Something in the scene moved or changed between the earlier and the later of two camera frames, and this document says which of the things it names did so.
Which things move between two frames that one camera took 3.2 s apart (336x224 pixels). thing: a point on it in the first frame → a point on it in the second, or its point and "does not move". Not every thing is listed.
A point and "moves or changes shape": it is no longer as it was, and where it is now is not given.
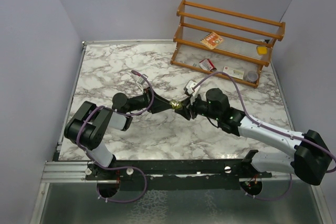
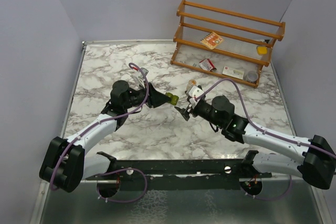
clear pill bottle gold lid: (176, 104) moves or changes shape
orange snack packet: (211, 40) does not move
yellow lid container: (262, 50) does not move
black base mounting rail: (178, 174) does not move
